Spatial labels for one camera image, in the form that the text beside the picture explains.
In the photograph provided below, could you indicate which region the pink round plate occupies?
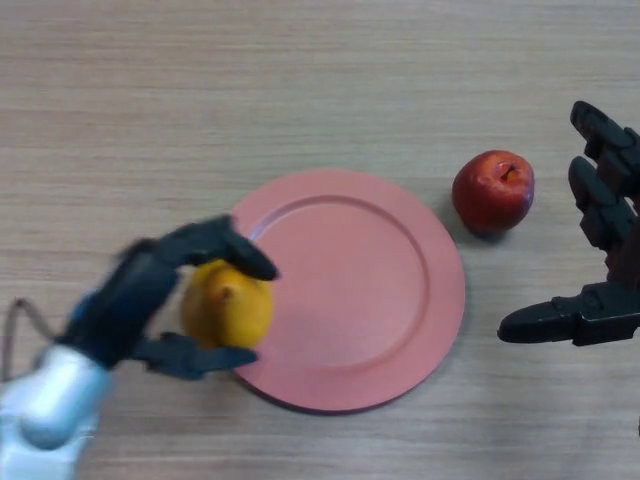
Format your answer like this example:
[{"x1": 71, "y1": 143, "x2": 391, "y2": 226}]
[{"x1": 230, "y1": 168, "x2": 466, "y2": 414}]

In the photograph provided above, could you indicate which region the yellow pear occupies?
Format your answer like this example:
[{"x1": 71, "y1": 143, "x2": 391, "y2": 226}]
[{"x1": 179, "y1": 259, "x2": 275, "y2": 350}]

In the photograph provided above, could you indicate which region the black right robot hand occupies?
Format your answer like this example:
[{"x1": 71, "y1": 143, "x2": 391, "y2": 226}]
[{"x1": 497, "y1": 100, "x2": 640, "y2": 347}]

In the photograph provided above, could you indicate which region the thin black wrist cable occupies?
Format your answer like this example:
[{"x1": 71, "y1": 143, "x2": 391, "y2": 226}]
[{"x1": 0, "y1": 298, "x2": 61, "y2": 384}]

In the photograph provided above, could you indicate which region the red apple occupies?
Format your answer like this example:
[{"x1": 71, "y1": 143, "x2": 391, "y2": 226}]
[{"x1": 451, "y1": 149, "x2": 535, "y2": 235}]

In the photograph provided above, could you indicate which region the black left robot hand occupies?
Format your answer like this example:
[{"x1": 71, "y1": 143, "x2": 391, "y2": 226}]
[{"x1": 57, "y1": 214, "x2": 281, "y2": 381}]

